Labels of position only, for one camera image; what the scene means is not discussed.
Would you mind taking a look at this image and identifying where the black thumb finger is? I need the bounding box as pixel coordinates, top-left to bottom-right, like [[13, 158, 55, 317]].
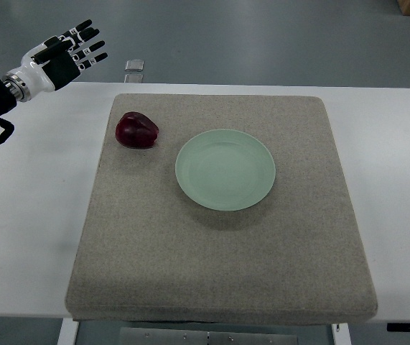
[[33, 40, 73, 63]]

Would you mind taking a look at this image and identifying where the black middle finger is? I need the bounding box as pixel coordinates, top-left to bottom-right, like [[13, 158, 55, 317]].
[[73, 28, 100, 45]]

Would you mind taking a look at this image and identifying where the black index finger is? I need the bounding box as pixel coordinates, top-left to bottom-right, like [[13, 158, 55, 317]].
[[62, 19, 92, 39]]

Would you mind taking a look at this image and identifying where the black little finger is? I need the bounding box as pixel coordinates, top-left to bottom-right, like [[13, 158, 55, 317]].
[[78, 52, 108, 70]]

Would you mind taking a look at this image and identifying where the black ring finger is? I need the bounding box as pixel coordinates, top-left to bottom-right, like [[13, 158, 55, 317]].
[[72, 40, 105, 60]]

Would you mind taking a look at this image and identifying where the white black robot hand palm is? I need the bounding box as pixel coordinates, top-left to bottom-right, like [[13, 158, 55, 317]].
[[2, 36, 80, 101]]

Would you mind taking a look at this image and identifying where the red apple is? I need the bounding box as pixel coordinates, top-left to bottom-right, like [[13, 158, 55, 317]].
[[115, 111, 159, 149]]

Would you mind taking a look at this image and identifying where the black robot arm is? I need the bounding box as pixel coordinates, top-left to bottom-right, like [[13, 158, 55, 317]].
[[0, 19, 108, 145]]

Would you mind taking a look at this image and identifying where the light green plate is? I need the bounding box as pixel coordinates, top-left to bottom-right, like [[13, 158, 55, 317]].
[[175, 129, 276, 211]]

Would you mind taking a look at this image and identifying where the clear floor marker upper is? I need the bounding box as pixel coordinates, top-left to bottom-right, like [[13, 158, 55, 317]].
[[124, 59, 144, 72]]

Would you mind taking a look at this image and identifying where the beige fabric cushion mat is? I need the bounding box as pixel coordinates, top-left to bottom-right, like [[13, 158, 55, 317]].
[[65, 93, 378, 325]]

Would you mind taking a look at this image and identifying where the white table leg frame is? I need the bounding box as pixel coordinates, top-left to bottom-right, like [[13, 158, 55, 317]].
[[57, 318, 79, 345]]

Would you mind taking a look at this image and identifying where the metal base plate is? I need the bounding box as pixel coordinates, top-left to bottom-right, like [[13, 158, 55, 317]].
[[118, 327, 299, 345]]

